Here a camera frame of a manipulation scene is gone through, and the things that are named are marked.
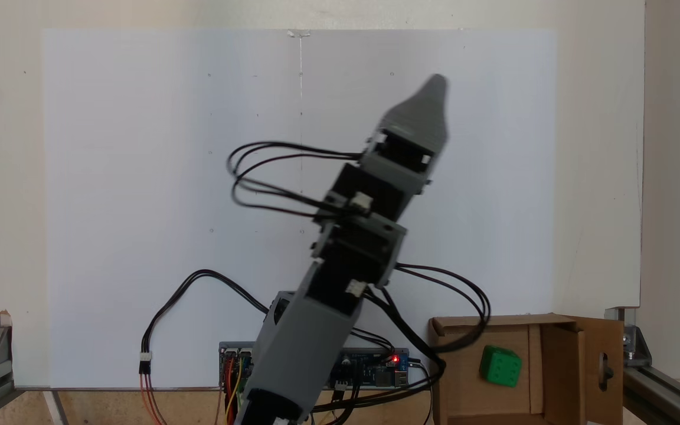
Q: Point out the open cardboard box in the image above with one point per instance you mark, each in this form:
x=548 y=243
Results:
x=564 y=372

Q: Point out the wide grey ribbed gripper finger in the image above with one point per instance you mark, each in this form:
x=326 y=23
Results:
x=419 y=115

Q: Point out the blue circuit board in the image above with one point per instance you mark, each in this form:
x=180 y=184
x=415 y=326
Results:
x=375 y=370

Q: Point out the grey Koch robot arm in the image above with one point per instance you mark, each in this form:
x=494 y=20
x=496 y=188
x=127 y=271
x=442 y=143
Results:
x=304 y=342

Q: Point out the green die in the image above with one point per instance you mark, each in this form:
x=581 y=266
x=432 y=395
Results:
x=500 y=366

